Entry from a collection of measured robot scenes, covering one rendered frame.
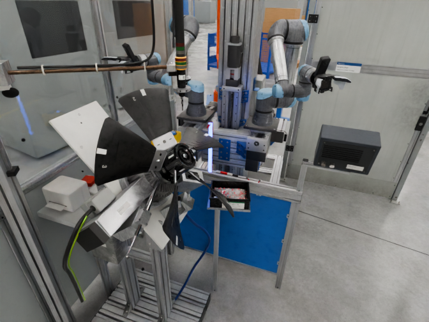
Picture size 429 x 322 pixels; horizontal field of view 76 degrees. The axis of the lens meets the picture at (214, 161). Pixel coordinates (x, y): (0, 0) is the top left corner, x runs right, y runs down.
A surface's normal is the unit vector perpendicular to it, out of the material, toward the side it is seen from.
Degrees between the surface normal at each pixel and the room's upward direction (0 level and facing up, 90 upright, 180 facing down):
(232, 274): 0
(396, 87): 90
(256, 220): 90
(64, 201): 90
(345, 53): 89
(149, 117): 47
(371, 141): 15
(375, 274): 0
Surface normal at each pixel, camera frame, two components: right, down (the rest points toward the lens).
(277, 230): -0.33, 0.47
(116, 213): 0.73, -0.41
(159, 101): 0.28, -0.39
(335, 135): -0.07, -0.71
